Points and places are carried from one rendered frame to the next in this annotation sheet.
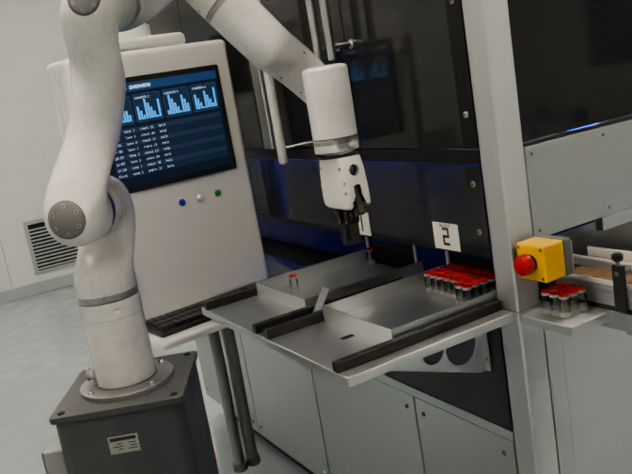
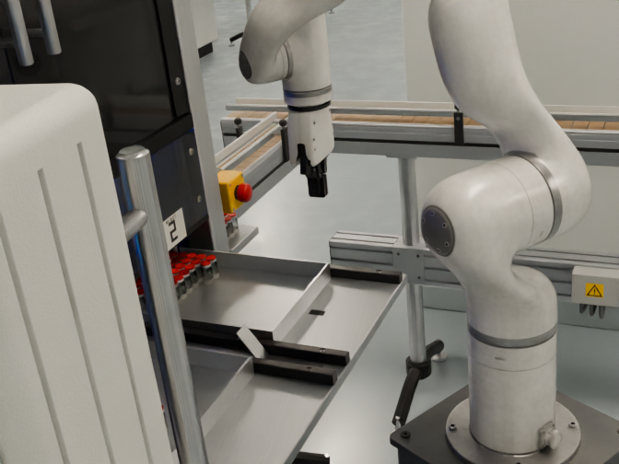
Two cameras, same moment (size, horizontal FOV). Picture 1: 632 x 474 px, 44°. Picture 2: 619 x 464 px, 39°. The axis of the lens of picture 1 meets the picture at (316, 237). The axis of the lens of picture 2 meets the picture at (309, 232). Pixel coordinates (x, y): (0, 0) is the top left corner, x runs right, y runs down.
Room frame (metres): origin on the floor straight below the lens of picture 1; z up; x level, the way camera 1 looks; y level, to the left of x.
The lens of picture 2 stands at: (2.30, 1.09, 1.68)
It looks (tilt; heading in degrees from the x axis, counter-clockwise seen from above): 25 degrees down; 234
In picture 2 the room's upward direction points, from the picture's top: 6 degrees counter-clockwise
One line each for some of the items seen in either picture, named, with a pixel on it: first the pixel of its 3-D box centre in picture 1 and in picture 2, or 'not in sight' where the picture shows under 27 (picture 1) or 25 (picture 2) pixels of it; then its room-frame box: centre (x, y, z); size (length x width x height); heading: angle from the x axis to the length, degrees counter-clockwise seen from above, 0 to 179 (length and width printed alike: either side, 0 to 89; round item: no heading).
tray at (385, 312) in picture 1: (420, 301); (222, 293); (1.59, -0.20, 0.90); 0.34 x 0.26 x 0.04; 118
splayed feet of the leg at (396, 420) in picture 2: not in sight; (419, 377); (0.72, -0.60, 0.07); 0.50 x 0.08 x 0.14; 28
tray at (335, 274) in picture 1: (338, 278); (122, 395); (1.89, -0.04, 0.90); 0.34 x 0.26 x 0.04; 118
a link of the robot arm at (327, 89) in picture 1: (329, 101); (300, 47); (1.44, -0.07, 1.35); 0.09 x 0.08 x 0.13; 172
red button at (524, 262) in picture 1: (526, 264); (242, 192); (1.40, -0.38, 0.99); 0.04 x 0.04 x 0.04; 28
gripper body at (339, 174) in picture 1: (341, 178); (311, 128); (1.44, -0.07, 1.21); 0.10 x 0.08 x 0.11; 28
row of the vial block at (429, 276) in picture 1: (451, 287); (182, 284); (1.63, -0.28, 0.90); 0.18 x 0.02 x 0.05; 28
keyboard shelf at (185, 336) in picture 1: (211, 313); not in sight; (2.13, 0.33, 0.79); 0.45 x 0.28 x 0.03; 126
